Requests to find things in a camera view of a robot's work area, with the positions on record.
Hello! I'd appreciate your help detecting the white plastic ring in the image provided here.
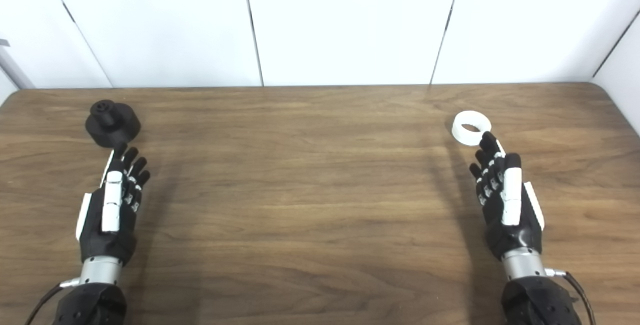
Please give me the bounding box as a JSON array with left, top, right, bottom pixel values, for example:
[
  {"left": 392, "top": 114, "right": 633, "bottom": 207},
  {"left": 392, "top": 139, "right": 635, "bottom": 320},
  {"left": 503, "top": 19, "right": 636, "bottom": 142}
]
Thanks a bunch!
[{"left": 451, "top": 110, "right": 492, "bottom": 146}]

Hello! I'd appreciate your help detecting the round black stepped part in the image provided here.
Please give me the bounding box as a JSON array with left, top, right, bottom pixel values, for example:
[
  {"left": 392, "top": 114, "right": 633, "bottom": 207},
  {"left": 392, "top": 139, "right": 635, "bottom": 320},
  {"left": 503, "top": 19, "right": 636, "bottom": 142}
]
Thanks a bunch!
[{"left": 85, "top": 100, "right": 142, "bottom": 147}]

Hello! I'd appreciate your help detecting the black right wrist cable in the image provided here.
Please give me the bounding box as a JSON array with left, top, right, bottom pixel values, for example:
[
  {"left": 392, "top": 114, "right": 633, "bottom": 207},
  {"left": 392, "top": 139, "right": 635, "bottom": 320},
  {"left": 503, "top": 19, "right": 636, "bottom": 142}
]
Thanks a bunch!
[{"left": 545, "top": 267, "right": 597, "bottom": 325}]

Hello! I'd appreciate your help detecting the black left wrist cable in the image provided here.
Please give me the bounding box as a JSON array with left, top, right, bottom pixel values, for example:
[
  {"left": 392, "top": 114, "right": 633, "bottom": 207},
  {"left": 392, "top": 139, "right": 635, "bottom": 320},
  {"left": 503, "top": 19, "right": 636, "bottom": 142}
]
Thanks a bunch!
[{"left": 25, "top": 277, "right": 81, "bottom": 325}]

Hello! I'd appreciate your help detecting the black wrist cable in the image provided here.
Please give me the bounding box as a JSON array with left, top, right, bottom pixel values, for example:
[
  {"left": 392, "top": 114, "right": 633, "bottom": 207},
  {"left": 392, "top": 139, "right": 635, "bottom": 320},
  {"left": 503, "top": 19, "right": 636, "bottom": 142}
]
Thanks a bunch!
[
  {"left": 545, "top": 267, "right": 597, "bottom": 325},
  {"left": 25, "top": 277, "right": 81, "bottom": 325}
]

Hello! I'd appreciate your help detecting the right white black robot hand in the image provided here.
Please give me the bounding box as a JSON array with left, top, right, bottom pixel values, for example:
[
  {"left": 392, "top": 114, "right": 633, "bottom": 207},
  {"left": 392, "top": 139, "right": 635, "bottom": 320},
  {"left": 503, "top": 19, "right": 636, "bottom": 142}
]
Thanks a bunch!
[{"left": 468, "top": 131, "right": 546, "bottom": 261}]

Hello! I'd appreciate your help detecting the grey metal wall post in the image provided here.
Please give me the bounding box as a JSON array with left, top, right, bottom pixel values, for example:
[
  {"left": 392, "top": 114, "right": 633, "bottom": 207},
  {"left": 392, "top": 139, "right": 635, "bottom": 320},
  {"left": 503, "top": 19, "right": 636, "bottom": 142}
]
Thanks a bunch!
[{"left": 0, "top": 39, "right": 35, "bottom": 89}]

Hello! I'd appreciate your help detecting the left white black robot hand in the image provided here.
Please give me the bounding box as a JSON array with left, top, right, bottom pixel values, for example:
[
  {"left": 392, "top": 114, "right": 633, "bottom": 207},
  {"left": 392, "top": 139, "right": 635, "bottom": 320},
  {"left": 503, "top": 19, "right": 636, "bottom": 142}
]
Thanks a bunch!
[{"left": 75, "top": 141, "right": 152, "bottom": 266}]

